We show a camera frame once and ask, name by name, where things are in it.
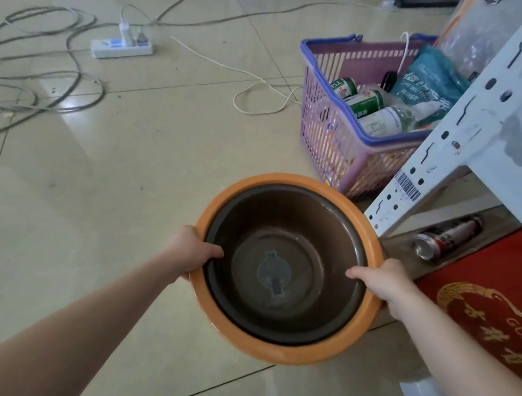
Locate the clear plastic bag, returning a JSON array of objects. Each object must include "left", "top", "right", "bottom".
[{"left": 429, "top": 0, "right": 522, "bottom": 90}]

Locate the small black bottle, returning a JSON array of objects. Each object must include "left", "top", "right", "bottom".
[{"left": 380, "top": 70, "right": 398, "bottom": 94}]

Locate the coiled grey cable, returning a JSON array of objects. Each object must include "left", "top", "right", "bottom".
[{"left": 0, "top": 0, "right": 120, "bottom": 174}]

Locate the red gift box gold print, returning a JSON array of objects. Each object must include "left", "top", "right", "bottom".
[{"left": 399, "top": 213, "right": 522, "bottom": 395}]

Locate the clear plastic bottle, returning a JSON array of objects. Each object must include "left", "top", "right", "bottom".
[{"left": 355, "top": 98, "right": 424, "bottom": 145}]

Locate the person's right hand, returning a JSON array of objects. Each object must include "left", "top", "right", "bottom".
[{"left": 339, "top": 251, "right": 428, "bottom": 325}]

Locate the white power strip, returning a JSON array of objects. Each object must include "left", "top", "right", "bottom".
[{"left": 88, "top": 31, "right": 155, "bottom": 69}]

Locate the person's left hand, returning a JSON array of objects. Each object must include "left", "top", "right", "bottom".
[{"left": 160, "top": 222, "right": 229, "bottom": 290}]

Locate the orange plastic basin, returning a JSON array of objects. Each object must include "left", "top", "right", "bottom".
[{"left": 175, "top": 160, "right": 398, "bottom": 379}]

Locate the pink shopping basket blue rim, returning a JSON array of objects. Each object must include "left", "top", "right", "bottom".
[{"left": 277, "top": 13, "right": 467, "bottom": 216}]

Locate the white charger plug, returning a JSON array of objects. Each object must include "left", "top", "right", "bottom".
[{"left": 115, "top": 19, "right": 134, "bottom": 47}]

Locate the white cable in basket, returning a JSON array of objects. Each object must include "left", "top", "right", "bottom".
[{"left": 394, "top": 30, "right": 415, "bottom": 76}]

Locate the long grey cable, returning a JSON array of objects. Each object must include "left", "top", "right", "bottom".
[{"left": 141, "top": 0, "right": 391, "bottom": 76}]

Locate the dark translucent bowl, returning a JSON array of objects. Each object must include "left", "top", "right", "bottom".
[{"left": 191, "top": 173, "right": 382, "bottom": 357}]

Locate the small green drink can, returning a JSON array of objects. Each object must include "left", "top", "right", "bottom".
[{"left": 328, "top": 75, "right": 361, "bottom": 104}]

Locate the thin white floor cable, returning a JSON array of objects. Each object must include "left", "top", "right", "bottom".
[{"left": 160, "top": 35, "right": 311, "bottom": 124}]

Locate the red and white drink can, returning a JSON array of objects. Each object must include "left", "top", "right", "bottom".
[{"left": 411, "top": 207, "right": 486, "bottom": 269}]

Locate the person's left forearm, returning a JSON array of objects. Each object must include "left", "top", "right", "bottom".
[{"left": 0, "top": 223, "right": 186, "bottom": 396}]

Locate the teal snack packet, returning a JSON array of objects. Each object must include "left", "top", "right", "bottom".
[{"left": 384, "top": 40, "right": 476, "bottom": 136}]

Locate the large green drink can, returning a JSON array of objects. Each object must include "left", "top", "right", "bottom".
[{"left": 342, "top": 84, "right": 388, "bottom": 123}]

